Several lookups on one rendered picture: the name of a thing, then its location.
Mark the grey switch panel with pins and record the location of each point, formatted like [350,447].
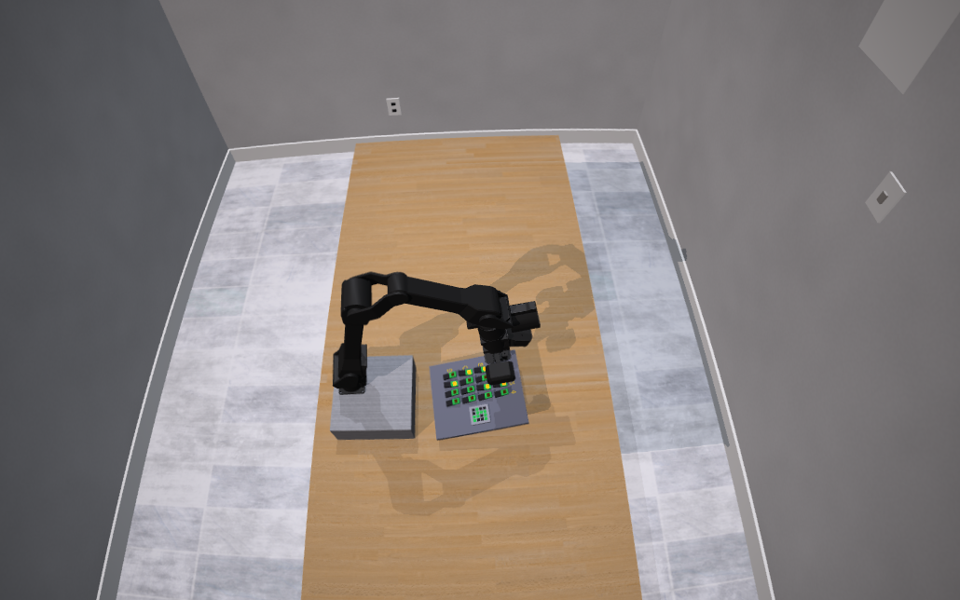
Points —
[465,406]

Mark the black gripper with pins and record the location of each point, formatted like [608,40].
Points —
[498,372]

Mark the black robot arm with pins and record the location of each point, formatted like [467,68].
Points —
[478,305]

